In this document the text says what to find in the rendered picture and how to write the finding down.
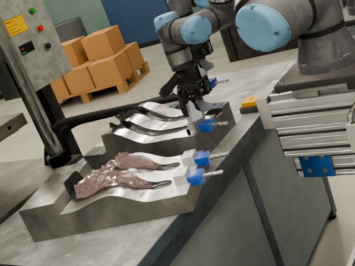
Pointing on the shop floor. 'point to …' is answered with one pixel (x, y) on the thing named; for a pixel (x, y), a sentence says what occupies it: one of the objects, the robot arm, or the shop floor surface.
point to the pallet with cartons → (99, 66)
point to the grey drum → (70, 29)
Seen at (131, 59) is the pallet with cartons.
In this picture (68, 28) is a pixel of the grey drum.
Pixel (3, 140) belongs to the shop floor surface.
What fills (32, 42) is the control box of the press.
